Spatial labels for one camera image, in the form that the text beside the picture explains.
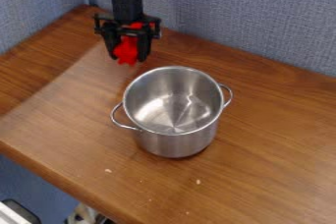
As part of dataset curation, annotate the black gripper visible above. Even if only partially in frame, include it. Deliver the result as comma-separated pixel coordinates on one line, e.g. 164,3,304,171
93,13,161,62

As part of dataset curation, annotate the red ribbed object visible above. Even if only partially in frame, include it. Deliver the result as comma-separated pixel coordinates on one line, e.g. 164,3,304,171
113,32,137,66

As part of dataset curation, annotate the metal pot with handles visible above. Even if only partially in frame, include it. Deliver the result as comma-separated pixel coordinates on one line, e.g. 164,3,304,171
113,66,233,158

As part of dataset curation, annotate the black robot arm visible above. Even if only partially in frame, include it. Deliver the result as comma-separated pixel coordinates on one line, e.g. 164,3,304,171
93,0,161,66

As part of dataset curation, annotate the grey box under table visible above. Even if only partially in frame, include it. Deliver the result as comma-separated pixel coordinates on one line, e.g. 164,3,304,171
0,199,43,224

